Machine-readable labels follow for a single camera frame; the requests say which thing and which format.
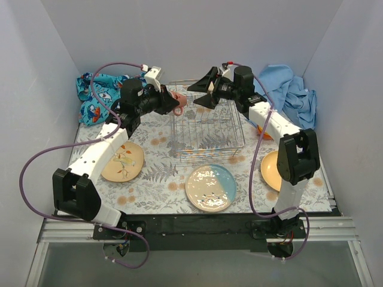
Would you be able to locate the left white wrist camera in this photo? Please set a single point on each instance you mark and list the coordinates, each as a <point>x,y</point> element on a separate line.
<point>152,75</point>

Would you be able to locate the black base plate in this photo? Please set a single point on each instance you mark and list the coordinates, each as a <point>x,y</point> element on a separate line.
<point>201,232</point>

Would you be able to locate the yellow bowl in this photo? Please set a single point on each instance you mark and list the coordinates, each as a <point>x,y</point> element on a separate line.
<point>266,136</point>

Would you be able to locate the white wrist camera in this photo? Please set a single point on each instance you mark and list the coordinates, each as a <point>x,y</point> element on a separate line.
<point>152,75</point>
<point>224,70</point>

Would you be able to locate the blue shark pattern cloth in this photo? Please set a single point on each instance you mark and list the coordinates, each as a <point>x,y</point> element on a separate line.
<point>107,88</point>

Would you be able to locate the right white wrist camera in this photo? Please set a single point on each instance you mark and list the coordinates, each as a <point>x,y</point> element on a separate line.
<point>224,70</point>

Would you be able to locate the plain orange plate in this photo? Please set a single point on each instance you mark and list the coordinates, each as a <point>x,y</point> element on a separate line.
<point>270,172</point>

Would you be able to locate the aluminium frame rail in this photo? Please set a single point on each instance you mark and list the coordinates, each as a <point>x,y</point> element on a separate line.
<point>327,228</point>

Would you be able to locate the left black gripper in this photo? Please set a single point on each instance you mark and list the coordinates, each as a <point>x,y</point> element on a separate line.
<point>164,100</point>

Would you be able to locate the pink mug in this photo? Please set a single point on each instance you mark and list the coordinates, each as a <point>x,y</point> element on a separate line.
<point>182,100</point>

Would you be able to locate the wire dish rack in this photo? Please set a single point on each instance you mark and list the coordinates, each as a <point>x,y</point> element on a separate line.
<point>202,133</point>

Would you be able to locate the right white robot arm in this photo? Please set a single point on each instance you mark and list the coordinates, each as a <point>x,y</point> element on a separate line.
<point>298,154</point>

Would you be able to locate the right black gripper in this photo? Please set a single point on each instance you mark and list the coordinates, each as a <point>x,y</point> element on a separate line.
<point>214,89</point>

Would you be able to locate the light blue shirt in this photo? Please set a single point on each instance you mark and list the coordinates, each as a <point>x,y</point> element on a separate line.
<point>289,95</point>

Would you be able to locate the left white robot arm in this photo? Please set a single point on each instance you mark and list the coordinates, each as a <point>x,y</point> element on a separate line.
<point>74,189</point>

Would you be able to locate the floral table mat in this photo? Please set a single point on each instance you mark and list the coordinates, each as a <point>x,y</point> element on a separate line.
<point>160,186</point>

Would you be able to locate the beige bird pattern plate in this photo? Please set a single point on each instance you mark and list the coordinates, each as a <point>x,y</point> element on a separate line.
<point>126,163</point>

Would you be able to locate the beige and blue plate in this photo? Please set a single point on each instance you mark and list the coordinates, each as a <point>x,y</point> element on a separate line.
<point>211,188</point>

